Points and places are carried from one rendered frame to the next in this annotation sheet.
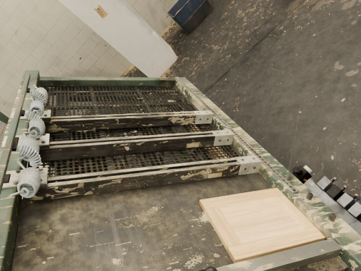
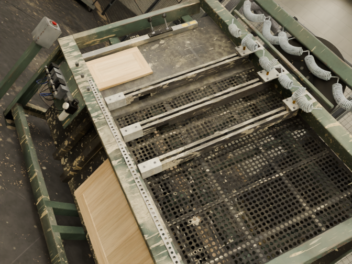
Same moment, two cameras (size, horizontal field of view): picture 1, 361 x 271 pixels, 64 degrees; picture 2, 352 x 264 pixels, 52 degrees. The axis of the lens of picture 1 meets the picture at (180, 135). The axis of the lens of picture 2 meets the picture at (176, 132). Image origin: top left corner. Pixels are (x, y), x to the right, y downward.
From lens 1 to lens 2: 3.04 m
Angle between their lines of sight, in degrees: 100
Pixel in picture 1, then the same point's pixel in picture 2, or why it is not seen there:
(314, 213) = (85, 68)
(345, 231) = (74, 60)
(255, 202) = (117, 76)
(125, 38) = not seen: outside the picture
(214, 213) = (144, 65)
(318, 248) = (94, 52)
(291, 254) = (109, 47)
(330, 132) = not seen: outside the picture
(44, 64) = not seen: outside the picture
